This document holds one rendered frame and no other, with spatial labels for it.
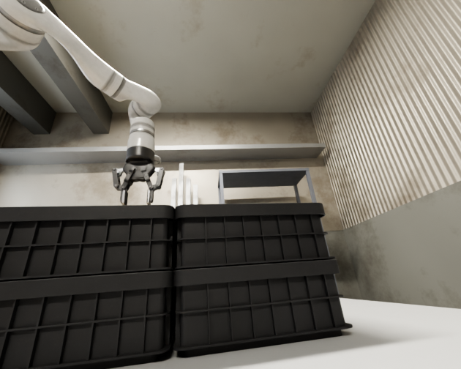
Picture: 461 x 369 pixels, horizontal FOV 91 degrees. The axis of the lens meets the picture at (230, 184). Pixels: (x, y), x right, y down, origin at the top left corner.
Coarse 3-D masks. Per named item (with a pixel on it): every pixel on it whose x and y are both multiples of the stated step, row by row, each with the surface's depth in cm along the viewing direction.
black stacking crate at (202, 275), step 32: (192, 288) 36; (224, 288) 37; (256, 288) 38; (288, 288) 38; (320, 288) 40; (192, 320) 34; (224, 320) 35; (256, 320) 36; (288, 320) 37; (320, 320) 37; (192, 352) 33
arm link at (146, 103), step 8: (128, 80) 65; (120, 88) 63; (128, 88) 64; (136, 88) 66; (144, 88) 68; (112, 96) 64; (120, 96) 64; (128, 96) 64; (136, 96) 65; (144, 96) 66; (152, 96) 68; (136, 104) 68; (144, 104) 66; (152, 104) 68; (160, 104) 71; (136, 112) 69; (144, 112) 69; (152, 112) 69
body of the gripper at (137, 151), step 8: (128, 152) 61; (136, 152) 61; (144, 152) 61; (152, 152) 64; (128, 160) 62; (136, 160) 62; (144, 160) 62; (152, 160) 63; (128, 168) 61; (136, 168) 62; (152, 168) 62; (136, 176) 61
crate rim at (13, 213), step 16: (0, 208) 35; (16, 208) 35; (32, 208) 36; (48, 208) 36; (64, 208) 37; (80, 208) 37; (96, 208) 38; (112, 208) 38; (128, 208) 38; (144, 208) 39; (160, 208) 39; (176, 240) 63
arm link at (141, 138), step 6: (138, 132) 63; (144, 132) 64; (132, 138) 63; (138, 138) 62; (144, 138) 63; (150, 138) 64; (132, 144) 62; (138, 144) 62; (144, 144) 62; (150, 144) 64; (156, 156) 70; (156, 162) 71
